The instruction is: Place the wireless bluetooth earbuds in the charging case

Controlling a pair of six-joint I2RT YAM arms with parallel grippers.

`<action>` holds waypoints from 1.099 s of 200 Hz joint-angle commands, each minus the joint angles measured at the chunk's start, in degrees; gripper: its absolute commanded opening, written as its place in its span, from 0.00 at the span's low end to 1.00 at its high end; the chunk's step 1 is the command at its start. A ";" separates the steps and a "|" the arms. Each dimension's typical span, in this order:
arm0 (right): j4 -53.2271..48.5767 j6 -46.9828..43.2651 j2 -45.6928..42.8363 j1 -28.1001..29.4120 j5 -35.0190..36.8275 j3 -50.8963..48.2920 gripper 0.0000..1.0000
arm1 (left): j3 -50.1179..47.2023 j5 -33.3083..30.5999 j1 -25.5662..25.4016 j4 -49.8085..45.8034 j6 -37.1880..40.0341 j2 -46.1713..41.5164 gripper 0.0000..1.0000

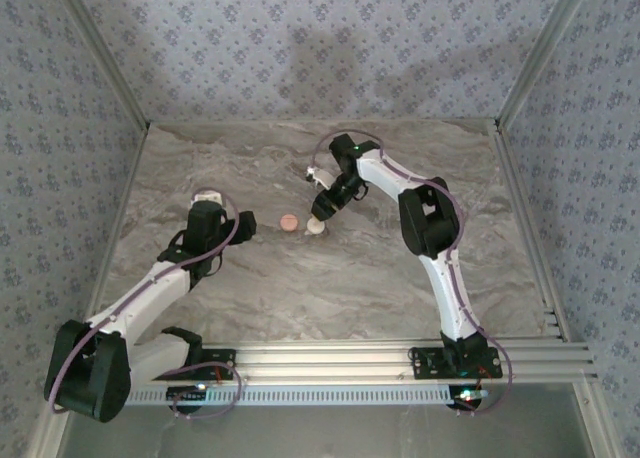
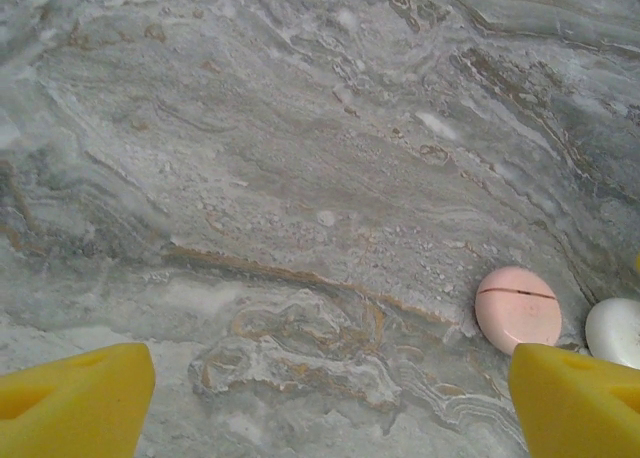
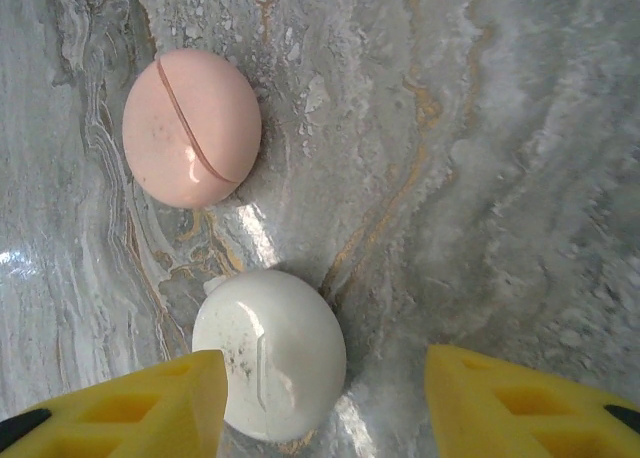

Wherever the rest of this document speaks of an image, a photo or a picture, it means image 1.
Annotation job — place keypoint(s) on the white round charging case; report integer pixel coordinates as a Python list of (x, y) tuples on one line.
[(316, 228)]

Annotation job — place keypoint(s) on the pink round charging case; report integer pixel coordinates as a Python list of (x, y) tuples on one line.
[(289, 222)]

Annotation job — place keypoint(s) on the aluminium frame post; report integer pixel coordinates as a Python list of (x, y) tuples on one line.
[(105, 53), (543, 53)]

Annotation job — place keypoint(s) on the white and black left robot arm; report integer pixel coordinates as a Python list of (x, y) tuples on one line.
[(150, 288)]

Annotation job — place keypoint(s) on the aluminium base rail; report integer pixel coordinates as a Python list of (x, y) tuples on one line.
[(325, 363)]

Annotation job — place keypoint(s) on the control board with green light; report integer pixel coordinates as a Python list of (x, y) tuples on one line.
[(467, 394), (187, 393)]

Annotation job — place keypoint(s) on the grey metal sheet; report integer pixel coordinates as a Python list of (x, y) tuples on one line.
[(325, 433)]

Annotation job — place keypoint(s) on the grey plain side rail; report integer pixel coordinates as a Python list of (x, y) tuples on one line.
[(114, 228)]

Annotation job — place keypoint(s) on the aluminium grooved side rail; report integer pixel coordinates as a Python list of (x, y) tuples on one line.
[(530, 228)]

